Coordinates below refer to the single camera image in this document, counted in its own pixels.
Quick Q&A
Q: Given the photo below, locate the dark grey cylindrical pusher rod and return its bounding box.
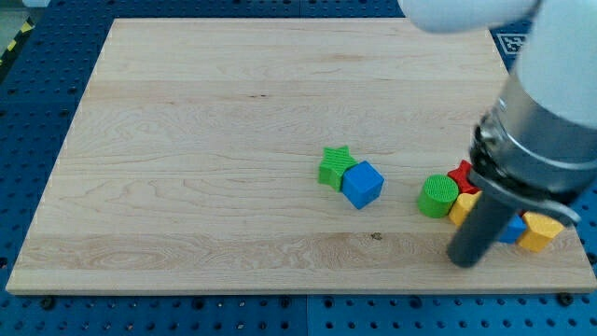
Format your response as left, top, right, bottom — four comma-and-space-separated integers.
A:
447, 192, 517, 268

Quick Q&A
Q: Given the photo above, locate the green circle block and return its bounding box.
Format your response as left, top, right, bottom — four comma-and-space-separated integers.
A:
417, 175, 460, 218

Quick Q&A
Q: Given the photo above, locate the yellow heart block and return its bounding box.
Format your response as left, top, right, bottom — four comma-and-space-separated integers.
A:
448, 191, 482, 227

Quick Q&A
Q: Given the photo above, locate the fiducial marker tag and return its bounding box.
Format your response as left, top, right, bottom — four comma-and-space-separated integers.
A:
496, 33, 526, 56

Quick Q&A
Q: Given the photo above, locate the light wooden board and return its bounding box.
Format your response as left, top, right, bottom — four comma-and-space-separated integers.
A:
7, 18, 596, 295

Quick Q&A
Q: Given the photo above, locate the red star block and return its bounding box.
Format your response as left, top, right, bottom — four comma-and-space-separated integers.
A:
447, 160, 479, 194

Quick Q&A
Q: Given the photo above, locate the yellow pentagon block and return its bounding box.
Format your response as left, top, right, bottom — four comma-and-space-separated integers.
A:
516, 212, 564, 252

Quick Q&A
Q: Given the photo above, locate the blue block behind rod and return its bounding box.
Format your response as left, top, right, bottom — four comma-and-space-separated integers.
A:
498, 215, 527, 244

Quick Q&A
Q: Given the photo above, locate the blue cube block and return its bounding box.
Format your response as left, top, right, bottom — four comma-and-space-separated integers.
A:
341, 161, 384, 209

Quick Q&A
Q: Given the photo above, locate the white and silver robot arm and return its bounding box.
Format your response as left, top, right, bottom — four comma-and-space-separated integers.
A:
398, 0, 596, 268

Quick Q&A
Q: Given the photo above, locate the green star block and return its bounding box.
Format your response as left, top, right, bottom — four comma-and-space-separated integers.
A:
318, 146, 357, 192

